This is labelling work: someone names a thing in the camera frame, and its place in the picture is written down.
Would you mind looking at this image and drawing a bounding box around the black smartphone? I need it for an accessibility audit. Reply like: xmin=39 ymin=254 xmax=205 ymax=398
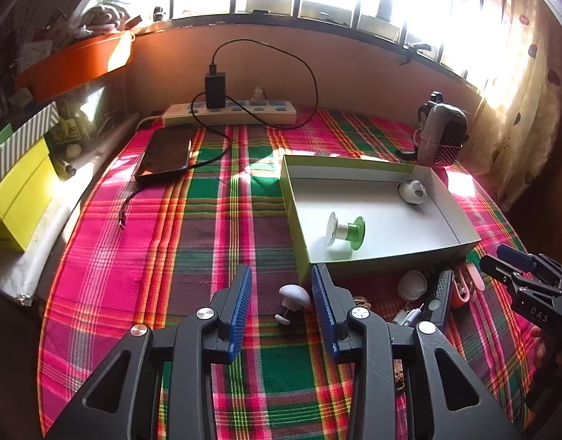
xmin=134 ymin=124 xmax=195 ymax=182

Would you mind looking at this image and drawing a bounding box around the salmon pink case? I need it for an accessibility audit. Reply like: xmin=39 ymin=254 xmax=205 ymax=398
xmin=450 ymin=277 xmax=473 ymax=309

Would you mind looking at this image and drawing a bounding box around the white round case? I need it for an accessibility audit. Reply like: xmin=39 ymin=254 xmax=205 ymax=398
xmin=397 ymin=269 xmax=428 ymax=302

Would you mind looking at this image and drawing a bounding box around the white cable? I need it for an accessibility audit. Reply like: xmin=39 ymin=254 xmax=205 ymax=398
xmin=392 ymin=301 xmax=426 ymax=327

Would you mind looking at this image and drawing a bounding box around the black window clip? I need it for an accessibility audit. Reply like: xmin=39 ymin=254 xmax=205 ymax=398
xmin=399 ymin=43 xmax=433 ymax=67

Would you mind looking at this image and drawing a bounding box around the dotted cream curtain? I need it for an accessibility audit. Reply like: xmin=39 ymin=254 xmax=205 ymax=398
xmin=464 ymin=0 xmax=562 ymax=214

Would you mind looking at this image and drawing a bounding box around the light pink case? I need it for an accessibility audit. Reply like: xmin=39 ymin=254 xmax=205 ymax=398
xmin=462 ymin=261 xmax=486 ymax=292

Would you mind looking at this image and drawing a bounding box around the plastic bag with plant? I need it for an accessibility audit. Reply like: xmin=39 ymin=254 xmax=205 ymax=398
xmin=67 ymin=0 xmax=138 ymax=38

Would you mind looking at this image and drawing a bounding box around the pink green plaid blanket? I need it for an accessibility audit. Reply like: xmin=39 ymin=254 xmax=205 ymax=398
xmin=37 ymin=106 xmax=538 ymax=440

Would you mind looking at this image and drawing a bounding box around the yellow box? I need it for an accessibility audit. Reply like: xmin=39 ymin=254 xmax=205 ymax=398
xmin=0 ymin=140 xmax=59 ymax=253

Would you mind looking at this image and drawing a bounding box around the orange shelf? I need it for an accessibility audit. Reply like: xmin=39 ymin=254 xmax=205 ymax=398
xmin=13 ymin=30 xmax=135 ymax=102

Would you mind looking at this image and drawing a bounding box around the black charging cable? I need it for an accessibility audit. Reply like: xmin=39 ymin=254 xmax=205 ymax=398
xmin=118 ymin=39 xmax=319 ymax=230

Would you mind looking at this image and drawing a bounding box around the white grey round gadget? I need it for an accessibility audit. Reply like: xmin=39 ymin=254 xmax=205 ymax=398
xmin=398 ymin=180 xmax=428 ymax=206

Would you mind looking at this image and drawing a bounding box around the white power strip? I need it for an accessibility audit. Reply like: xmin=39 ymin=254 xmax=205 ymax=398
xmin=162 ymin=98 xmax=297 ymax=128

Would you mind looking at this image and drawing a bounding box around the black charger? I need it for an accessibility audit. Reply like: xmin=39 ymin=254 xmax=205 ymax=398
xmin=205 ymin=60 xmax=228 ymax=111

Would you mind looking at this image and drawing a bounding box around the striped grey box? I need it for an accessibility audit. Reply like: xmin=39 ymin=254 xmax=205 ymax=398
xmin=0 ymin=101 xmax=62 ymax=184

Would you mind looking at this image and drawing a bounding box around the white mushroom-shaped knob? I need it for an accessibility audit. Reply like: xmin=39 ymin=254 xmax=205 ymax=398
xmin=274 ymin=285 xmax=311 ymax=326

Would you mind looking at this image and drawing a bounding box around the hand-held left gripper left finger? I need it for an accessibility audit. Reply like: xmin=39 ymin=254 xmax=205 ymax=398
xmin=45 ymin=263 xmax=254 ymax=440

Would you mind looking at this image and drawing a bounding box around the black rectangular device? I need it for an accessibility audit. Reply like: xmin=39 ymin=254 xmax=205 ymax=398
xmin=421 ymin=269 xmax=455 ymax=331

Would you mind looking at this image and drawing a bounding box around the green white spool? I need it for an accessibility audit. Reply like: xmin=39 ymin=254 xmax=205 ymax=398
xmin=326 ymin=212 xmax=367 ymax=252

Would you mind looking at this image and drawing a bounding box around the grey red mesh heater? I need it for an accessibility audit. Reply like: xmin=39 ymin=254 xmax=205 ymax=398
xmin=414 ymin=91 xmax=469 ymax=168

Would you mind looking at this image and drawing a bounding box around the green white cardboard box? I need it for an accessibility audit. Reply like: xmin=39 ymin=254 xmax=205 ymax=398
xmin=280 ymin=154 xmax=482 ymax=286

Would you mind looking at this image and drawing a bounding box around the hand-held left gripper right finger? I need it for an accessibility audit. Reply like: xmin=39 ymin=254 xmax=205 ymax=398
xmin=311 ymin=263 xmax=520 ymax=440

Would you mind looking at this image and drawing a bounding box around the person's right hand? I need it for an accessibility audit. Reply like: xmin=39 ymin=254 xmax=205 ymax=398
xmin=530 ymin=325 xmax=562 ymax=373

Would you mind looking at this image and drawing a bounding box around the black pen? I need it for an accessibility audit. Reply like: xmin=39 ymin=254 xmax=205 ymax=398
xmin=54 ymin=158 xmax=78 ymax=180

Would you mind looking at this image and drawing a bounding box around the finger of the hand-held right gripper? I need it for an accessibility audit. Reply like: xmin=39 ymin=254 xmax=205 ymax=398
xmin=480 ymin=255 xmax=543 ymax=292
xmin=496 ymin=244 xmax=562 ymax=285

